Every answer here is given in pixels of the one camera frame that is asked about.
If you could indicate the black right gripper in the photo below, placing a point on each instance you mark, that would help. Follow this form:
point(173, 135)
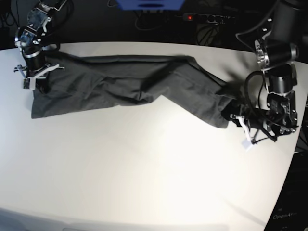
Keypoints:
point(35, 62)

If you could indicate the blue plastic box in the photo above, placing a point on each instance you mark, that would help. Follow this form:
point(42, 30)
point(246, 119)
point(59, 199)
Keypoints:
point(173, 5)

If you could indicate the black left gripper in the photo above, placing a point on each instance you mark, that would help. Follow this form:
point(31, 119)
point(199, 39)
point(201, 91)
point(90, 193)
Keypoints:
point(250, 120)

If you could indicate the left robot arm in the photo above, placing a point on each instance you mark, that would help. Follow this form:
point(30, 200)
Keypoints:
point(266, 102)

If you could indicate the black power strip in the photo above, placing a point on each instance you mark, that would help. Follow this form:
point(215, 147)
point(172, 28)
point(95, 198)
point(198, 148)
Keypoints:
point(208, 19)

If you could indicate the dark grey T-shirt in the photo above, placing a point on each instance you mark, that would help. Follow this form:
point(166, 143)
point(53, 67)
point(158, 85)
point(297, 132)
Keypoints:
point(88, 83)

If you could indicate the black OpenArm base box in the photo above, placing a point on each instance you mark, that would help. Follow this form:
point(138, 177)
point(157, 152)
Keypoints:
point(291, 210)

